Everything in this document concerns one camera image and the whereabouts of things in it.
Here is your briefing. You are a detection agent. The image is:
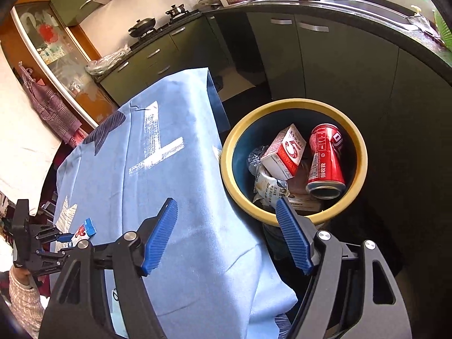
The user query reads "blue printed tablecloth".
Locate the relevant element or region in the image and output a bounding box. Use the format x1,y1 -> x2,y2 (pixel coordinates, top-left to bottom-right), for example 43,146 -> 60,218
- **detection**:
53,67 -> 299,339

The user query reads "green drawer cabinet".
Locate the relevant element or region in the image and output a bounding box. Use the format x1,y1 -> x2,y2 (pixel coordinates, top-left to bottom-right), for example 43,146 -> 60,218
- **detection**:
97,14 -> 248,108

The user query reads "green base cabinet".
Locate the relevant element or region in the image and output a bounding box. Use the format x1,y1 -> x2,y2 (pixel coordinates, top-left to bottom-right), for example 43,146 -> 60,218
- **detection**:
212,9 -> 452,290

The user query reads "black speckled countertop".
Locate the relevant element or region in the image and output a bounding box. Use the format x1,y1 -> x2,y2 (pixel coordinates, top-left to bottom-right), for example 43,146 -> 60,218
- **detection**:
95,0 -> 452,85

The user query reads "red and white carton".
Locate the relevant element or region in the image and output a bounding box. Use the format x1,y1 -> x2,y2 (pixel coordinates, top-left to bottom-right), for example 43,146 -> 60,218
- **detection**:
260,123 -> 307,181

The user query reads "person's left forearm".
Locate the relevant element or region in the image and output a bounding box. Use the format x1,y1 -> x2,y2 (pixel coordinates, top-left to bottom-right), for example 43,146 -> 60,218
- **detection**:
8,266 -> 46,338

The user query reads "clear plastic bag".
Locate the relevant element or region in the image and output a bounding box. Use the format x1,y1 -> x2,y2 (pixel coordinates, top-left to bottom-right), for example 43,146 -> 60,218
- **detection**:
85,44 -> 131,75

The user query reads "red soda can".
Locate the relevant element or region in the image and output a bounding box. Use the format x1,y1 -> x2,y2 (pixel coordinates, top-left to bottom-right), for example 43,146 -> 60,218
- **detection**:
305,123 -> 348,199

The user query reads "black wok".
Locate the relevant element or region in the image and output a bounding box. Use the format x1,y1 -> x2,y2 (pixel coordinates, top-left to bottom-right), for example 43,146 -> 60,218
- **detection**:
128,18 -> 157,39

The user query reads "yellow rimmed blue trash bin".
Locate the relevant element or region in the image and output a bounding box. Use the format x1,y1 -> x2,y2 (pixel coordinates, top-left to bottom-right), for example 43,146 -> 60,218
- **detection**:
220,99 -> 368,227

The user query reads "white blue printed packet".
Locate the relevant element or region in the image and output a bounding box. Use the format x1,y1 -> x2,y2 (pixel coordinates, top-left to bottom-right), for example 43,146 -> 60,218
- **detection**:
253,164 -> 291,205

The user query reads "steel sink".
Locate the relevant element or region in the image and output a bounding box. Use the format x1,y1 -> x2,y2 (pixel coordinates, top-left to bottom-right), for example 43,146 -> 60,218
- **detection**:
318,0 -> 414,25

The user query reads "white cardboard box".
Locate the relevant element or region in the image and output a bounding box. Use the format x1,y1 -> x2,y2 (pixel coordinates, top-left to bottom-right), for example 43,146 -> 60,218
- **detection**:
288,192 -> 323,212

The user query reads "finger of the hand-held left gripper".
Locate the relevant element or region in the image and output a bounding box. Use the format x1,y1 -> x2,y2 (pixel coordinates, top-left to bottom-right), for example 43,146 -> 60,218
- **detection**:
30,246 -> 71,277
30,223 -> 76,245

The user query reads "small blue red packet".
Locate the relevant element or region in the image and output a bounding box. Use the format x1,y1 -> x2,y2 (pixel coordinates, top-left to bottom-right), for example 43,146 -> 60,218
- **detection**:
69,218 -> 97,248

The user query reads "checkered apron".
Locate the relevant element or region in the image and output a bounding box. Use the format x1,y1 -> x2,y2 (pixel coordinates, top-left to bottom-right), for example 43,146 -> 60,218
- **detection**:
18,62 -> 87,147

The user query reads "glass door wooden cabinet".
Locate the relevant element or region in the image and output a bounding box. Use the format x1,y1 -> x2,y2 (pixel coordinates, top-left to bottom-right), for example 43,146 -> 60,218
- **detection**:
10,3 -> 119,128

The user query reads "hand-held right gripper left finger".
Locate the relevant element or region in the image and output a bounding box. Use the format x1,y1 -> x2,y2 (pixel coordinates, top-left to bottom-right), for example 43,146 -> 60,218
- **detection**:
38,198 -> 179,339

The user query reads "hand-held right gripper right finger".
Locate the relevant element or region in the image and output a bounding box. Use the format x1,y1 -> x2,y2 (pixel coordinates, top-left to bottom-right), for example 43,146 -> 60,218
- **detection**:
275,197 -> 413,339

